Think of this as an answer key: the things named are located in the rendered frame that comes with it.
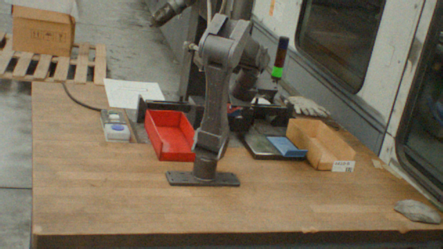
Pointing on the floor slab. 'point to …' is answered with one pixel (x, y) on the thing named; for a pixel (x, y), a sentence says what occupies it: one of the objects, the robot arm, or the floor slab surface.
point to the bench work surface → (51, 210)
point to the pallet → (44, 66)
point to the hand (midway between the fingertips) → (229, 111)
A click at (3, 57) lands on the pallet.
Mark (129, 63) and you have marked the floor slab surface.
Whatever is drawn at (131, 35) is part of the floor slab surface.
